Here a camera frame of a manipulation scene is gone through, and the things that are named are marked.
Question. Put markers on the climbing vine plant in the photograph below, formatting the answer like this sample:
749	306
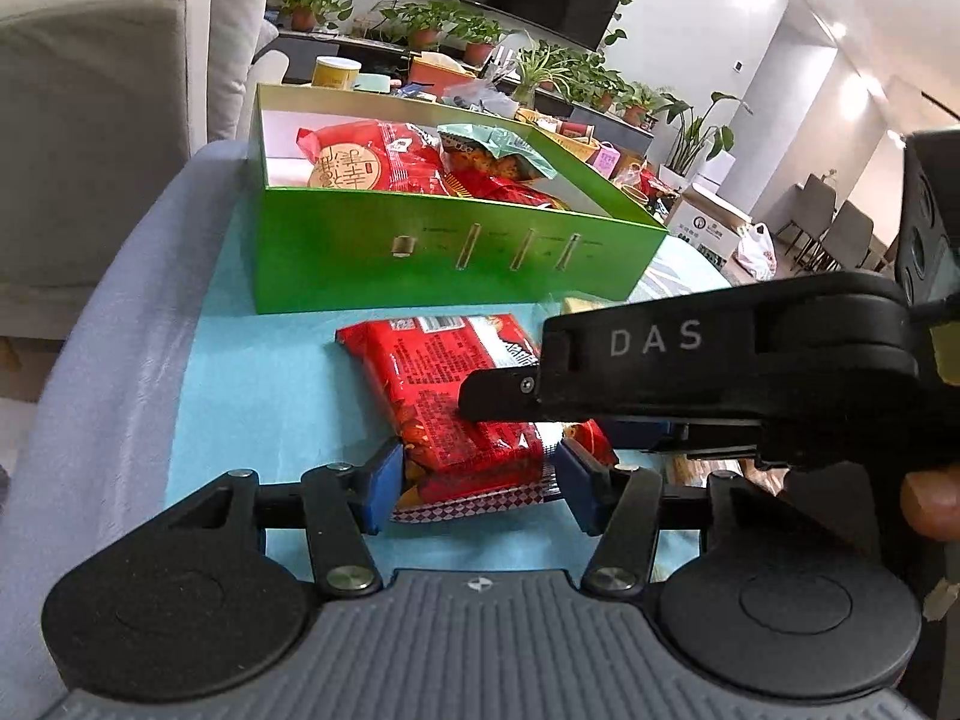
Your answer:
626	7

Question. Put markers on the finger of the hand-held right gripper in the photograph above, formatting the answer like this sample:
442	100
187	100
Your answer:
645	436
499	394

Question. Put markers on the beige recliner sofa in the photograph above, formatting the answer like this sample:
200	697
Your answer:
97	127

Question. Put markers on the orange container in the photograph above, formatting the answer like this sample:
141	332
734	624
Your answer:
442	71

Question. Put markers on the white air purifier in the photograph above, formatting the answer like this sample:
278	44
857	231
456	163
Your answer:
712	169

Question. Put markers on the person's right hand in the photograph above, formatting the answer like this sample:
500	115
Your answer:
934	502

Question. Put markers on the yellow woven basket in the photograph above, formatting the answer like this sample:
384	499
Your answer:
570	136

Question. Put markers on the red round-print snack packet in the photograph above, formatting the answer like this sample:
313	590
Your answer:
360	161

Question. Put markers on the blue printed mat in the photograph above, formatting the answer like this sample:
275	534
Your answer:
247	390

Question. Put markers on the grey dining chair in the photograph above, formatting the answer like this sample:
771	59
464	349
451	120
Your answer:
847	232
810	214

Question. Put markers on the pink box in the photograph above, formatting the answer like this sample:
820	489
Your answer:
607	161

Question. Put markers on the tall leafy plant white pot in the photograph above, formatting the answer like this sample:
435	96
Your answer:
694	135

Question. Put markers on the red yellow snack packet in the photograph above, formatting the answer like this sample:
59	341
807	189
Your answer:
502	191

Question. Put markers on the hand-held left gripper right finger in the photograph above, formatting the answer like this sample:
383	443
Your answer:
581	487

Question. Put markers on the white plastic bag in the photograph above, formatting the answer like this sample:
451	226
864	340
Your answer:
754	251

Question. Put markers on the long red snack packet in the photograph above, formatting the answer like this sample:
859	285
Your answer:
435	390

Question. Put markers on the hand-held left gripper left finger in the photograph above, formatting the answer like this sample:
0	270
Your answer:
382	487

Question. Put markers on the green snack packet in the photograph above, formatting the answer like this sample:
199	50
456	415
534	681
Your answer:
495	150

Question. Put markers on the yellow snack canister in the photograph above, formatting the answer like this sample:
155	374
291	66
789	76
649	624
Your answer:
335	73

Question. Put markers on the green cardboard box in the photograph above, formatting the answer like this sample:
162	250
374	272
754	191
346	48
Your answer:
337	262

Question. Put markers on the spider plant in glass vase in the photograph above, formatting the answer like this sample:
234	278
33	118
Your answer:
540	71

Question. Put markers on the brown cardboard carton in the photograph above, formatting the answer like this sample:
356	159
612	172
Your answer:
705	214

